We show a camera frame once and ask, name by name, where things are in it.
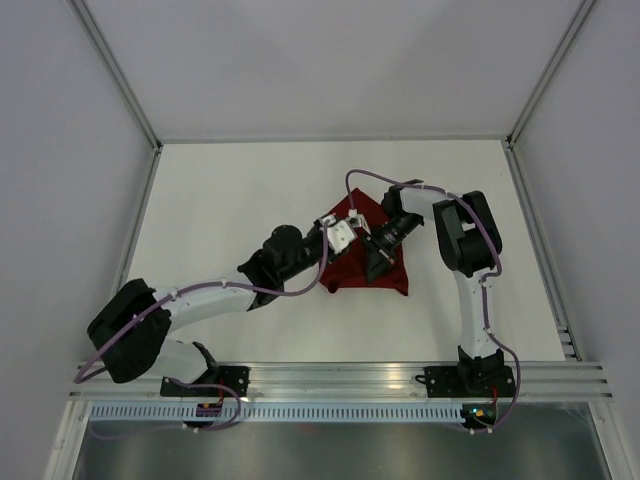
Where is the aluminium frame post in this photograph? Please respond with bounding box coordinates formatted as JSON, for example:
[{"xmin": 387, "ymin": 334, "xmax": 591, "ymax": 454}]
[
  {"xmin": 505, "ymin": 0, "xmax": 599, "ymax": 150},
  {"xmin": 68, "ymin": 0, "xmax": 162, "ymax": 152}
]

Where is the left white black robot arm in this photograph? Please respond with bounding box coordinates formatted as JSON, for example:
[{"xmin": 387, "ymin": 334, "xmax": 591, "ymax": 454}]
[{"xmin": 87, "ymin": 217, "xmax": 356, "ymax": 396}]

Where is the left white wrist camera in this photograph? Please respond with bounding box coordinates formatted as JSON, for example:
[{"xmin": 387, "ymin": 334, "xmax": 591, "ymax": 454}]
[{"xmin": 317, "ymin": 214, "xmax": 357, "ymax": 255}]

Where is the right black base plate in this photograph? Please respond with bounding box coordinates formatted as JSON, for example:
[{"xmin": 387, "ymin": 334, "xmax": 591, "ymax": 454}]
[{"xmin": 423, "ymin": 365, "xmax": 516, "ymax": 399}]

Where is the right aluminium side rail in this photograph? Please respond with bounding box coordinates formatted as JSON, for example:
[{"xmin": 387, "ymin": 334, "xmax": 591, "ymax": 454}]
[{"xmin": 502, "ymin": 136, "xmax": 583, "ymax": 362}]

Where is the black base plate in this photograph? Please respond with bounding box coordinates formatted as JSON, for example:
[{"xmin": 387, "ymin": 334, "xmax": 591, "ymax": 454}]
[
  {"xmin": 160, "ymin": 365, "xmax": 250, "ymax": 398},
  {"xmin": 423, "ymin": 365, "xmax": 516, "ymax": 399}
]

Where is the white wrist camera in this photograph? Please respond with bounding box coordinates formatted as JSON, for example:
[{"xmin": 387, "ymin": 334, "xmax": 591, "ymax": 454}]
[
  {"xmin": 317, "ymin": 214, "xmax": 357, "ymax": 255},
  {"xmin": 347, "ymin": 209, "xmax": 371, "ymax": 235}
]

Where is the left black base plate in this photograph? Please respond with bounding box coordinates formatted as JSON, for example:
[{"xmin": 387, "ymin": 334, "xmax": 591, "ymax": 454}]
[{"xmin": 160, "ymin": 365, "xmax": 250, "ymax": 398}]

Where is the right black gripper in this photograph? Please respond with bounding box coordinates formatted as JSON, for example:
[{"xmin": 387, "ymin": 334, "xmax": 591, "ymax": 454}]
[{"xmin": 360, "ymin": 212, "xmax": 421, "ymax": 284}]

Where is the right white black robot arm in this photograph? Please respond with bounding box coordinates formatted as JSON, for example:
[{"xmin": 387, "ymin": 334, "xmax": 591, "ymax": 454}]
[{"xmin": 363, "ymin": 181, "xmax": 517, "ymax": 399}]

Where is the front aluminium rail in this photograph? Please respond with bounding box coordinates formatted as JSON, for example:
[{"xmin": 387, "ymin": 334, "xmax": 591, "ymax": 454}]
[{"xmin": 69, "ymin": 361, "xmax": 613, "ymax": 403}]

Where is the dark red cloth napkin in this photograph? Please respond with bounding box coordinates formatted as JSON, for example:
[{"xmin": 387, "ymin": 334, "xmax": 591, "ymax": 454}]
[{"xmin": 320, "ymin": 188, "xmax": 409, "ymax": 296}]

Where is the left aluminium frame post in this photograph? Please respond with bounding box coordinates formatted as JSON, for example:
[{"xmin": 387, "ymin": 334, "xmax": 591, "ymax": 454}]
[{"xmin": 68, "ymin": 0, "xmax": 162, "ymax": 152}]

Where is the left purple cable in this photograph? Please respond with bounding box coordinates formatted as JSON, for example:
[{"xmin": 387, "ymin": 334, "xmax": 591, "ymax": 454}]
[{"xmin": 74, "ymin": 219, "xmax": 331, "ymax": 441}]

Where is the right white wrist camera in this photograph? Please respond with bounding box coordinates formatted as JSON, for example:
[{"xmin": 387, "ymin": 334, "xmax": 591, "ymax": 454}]
[{"xmin": 347, "ymin": 209, "xmax": 371, "ymax": 235}]

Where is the aluminium side rail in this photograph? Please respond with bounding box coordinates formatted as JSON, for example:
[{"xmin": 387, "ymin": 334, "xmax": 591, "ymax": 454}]
[
  {"xmin": 502, "ymin": 136, "xmax": 583, "ymax": 362},
  {"xmin": 107, "ymin": 146, "xmax": 163, "ymax": 302}
]

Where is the white slotted cable duct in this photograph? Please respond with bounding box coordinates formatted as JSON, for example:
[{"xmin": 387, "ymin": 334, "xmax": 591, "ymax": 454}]
[{"xmin": 89, "ymin": 401, "xmax": 463, "ymax": 423}]

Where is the right aluminium frame post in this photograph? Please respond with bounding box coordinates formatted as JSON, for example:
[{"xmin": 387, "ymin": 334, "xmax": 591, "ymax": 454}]
[{"xmin": 505, "ymin": 0, "xmax": 599, "ymax": 150}]

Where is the left aluminium side rail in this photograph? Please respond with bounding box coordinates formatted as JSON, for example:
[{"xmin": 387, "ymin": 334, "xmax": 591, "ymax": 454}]
[{"xmin": 107, "ymin": 146, "xmax": 163, "ymax": 302}]

